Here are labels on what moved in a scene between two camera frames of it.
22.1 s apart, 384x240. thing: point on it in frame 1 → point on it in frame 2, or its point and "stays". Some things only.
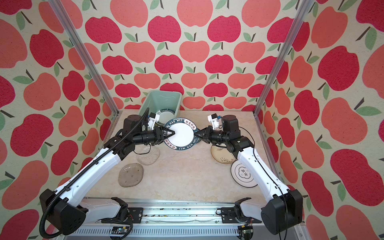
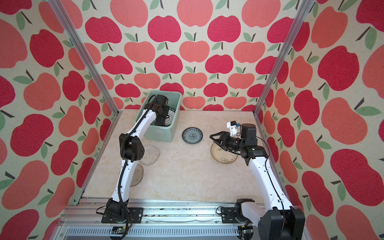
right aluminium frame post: [304, 8] stays
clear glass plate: [148, 155] stays
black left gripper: [160, 135] → [162, 122]
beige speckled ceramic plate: [222, 155] stays
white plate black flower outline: [241, 175] → [169, 120]
